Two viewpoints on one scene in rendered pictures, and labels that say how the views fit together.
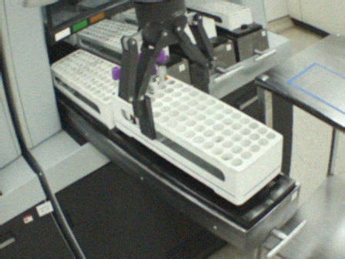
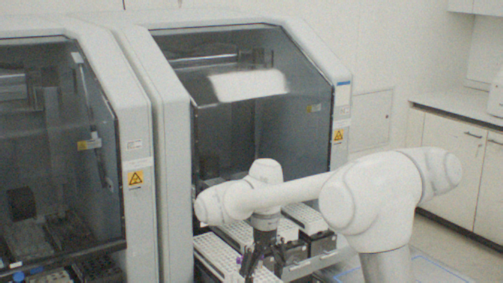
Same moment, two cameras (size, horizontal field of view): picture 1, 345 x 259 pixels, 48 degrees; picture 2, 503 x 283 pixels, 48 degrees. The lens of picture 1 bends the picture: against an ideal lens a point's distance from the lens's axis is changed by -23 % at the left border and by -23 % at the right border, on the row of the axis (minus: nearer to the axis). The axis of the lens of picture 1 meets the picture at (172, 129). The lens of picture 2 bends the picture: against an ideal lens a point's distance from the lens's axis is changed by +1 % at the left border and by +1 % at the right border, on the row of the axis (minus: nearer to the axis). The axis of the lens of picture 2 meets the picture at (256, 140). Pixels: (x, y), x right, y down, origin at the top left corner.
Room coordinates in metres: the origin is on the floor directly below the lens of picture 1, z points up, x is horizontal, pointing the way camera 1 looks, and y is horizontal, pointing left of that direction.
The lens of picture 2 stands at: (-0.89, 0.00, 1.88)
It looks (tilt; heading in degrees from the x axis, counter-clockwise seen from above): 18 degrees down; 1
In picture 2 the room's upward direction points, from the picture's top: 1 degrees clockwise
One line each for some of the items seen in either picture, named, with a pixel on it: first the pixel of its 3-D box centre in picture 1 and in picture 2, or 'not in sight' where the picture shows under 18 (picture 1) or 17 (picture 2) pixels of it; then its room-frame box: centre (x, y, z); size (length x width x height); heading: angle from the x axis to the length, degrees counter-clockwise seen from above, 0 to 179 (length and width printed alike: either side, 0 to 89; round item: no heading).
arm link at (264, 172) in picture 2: not in sight; (262, 186); (0.63, 0.00, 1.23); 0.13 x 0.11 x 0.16; 130
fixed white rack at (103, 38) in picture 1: (115, 42); (235, 232); (1.07, 0.11, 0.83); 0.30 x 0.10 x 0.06; 35
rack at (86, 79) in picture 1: (92, 84); (219, 259); (0.87, 0.15, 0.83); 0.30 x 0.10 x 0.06; 35
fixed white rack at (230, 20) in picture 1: (205, 9); (296, 214); (1.25, -0.14, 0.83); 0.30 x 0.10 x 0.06; 35
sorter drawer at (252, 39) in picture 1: (177, 15); (277, 213); (1.36, -0.07, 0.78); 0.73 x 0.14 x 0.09; 35
